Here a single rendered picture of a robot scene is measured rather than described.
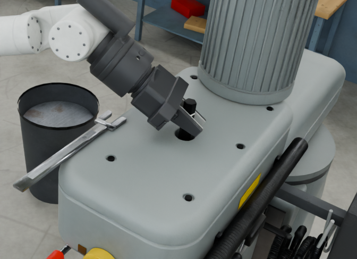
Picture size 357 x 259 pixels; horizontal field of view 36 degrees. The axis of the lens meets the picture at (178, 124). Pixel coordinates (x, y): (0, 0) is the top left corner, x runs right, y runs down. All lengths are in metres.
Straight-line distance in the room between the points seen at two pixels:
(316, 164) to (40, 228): 2.17
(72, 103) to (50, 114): 0.18
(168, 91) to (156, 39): 4.60
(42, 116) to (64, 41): 2.52
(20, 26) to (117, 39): 0.16
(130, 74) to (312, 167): 0.77
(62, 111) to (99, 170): 2.57
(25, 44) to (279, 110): 0.49
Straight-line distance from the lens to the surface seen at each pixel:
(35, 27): 0.94
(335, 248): 1.22
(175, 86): 0.91
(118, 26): 0.87
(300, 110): 1.36
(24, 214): 3.46
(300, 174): 1.47
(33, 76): 4.73
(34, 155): 3.28
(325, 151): 1.59
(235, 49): 1.01
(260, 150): 0.96
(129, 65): 0.87
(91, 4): 0.88
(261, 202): 0.98
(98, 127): 0.93
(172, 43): 5.45
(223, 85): 1.06
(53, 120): 3.33
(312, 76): 1.51
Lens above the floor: 2.45
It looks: 35 degrees down
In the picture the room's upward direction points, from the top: 9 degrees clockwise
